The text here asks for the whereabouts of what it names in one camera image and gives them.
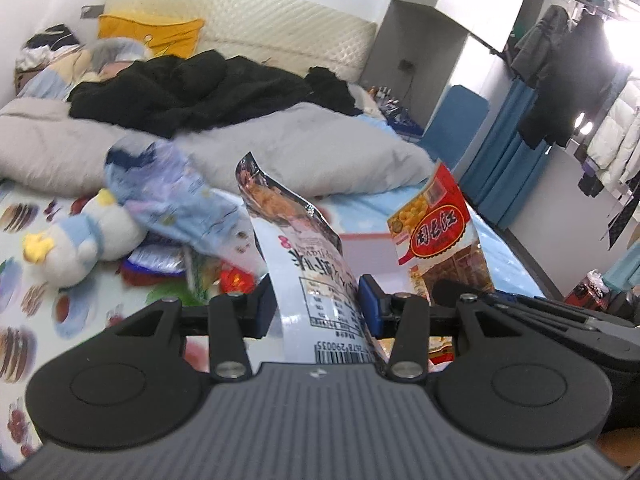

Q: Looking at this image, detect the blue folding chair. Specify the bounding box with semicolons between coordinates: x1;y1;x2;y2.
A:
418;84;489;170

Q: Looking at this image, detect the black clothing pile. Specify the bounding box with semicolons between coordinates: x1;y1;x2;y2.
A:
67;50;361;139

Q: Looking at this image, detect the white duck plush toy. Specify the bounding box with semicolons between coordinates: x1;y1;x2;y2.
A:
22;188;148;288

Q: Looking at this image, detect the black hanging jacket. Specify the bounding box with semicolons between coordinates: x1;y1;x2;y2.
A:
518;14;620;150

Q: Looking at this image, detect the white brown snack packet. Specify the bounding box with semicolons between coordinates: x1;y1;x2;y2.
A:
235;153;382;365

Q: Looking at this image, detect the cream quilted headboard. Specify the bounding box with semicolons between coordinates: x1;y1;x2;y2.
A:
105;0;378;82

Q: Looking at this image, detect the white hanging puffer jacket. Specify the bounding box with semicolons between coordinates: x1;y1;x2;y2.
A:
587;93;639;191

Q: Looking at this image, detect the blue curtain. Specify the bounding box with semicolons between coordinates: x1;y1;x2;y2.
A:
460;78;549;230

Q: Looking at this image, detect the grey duvet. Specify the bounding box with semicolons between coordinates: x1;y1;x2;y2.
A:
1;98;435;197

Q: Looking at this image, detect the fruit print bed sheet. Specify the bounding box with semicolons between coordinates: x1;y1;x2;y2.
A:
0;179;547;461

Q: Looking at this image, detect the yellow pillow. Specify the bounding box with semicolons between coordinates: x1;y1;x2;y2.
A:
98;13;205;58

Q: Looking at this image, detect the red yellow snack packet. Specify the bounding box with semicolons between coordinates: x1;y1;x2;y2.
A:
386;160;497;361

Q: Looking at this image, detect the blue purple plastic bag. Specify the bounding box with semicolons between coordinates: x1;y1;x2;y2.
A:
104;136;266;278

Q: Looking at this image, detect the pink cardboard box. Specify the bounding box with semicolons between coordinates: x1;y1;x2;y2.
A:
341;233;409;292

